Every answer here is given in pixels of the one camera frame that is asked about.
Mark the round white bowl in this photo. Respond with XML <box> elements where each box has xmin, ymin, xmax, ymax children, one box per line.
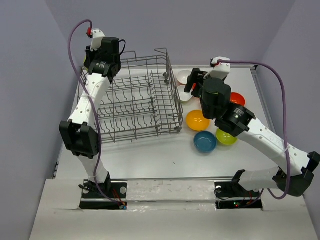
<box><xmin>176</xmin><ymin>70</ymin><xmax>191</xmax><ymax>85</ymax></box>

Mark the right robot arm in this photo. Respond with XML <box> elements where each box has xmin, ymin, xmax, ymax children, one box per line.
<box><xmin>184</xmin><ymin>68</ymin><xmax>320</xmax><ymax>197</ymax></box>

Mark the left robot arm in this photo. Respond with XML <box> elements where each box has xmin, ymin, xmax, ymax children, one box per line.
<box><xmin>59</xmin><ymin>37</ymin><xmax>122</xmax><ymax>198</ymax></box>

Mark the square white bowl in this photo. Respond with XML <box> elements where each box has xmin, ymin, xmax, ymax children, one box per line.
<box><xmin>177</xmin><ymin>85</ymin><xmax>193</xmax><ymax>103</ymax></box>

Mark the yellow bowl lower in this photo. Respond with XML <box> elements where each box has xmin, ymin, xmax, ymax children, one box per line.
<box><xmin>186</xmin><ymin>109</ymin><xmax>210</xmax><ymax>132</ymax></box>

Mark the blue bowl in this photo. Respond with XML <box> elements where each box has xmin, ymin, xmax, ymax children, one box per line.
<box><xmin>193</xmin><ymin>131</ymin><xmax>217</xmax><ymax>154</ymax></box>

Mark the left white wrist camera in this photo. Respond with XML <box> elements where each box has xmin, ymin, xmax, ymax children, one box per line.
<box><xmin>90</xmin><ymin>28</ymin><xmax>105</xmax><ymax>52</ymax></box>

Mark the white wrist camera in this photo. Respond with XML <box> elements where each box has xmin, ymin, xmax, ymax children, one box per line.
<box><xmin>90</xmin><ymin>28</ymin><xmax>105</xmax><ymax>52</ymax></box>
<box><xmin>204</xmin><ymin>56</ymin><xmax>231</xmax><ymax>81</ymax></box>

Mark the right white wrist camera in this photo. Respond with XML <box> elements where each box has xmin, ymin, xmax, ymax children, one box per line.
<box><xmin>204</xmin><ymin>56</ymin><xmax>231</xmax><ymax>81</ymax></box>

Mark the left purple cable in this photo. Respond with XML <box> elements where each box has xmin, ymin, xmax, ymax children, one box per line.
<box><xmin>68</xmin><ymin>19</ymin><xmax>126</xmax><ymax>208</ymax></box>

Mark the grey wire dish rack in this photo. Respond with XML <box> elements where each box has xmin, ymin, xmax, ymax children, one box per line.
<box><xmin>97</xmin><ymin>48</ymin><xmax>184</xmax><ymax>144</ymax></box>

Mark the metal rail at front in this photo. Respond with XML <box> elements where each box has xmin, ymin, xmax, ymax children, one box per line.
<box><xmin>112</xmin><ymin>176</ymin><xmax>233</xmax><ymax>182</ymax></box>

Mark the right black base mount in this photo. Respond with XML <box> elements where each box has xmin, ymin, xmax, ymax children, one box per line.
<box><xmin>214</xmin><ymin>181</ymin><xmax>263</xmax><ymax>210</ymax></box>

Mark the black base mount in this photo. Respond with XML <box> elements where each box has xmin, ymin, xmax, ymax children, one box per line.
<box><xmin>214</xmin><ymin>181</ymin><xmax>263</xmax><ymax>210</ymax></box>
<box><xmin>78</xmin><ymin>180</ymin><xmax>128</xmax><ymax>210</ymax></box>

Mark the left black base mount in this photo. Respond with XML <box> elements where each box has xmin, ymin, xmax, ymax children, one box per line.
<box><xmin>78</xmin><ymin>180</ymin><xmax>128</xmax><ymax>210</ymax></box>

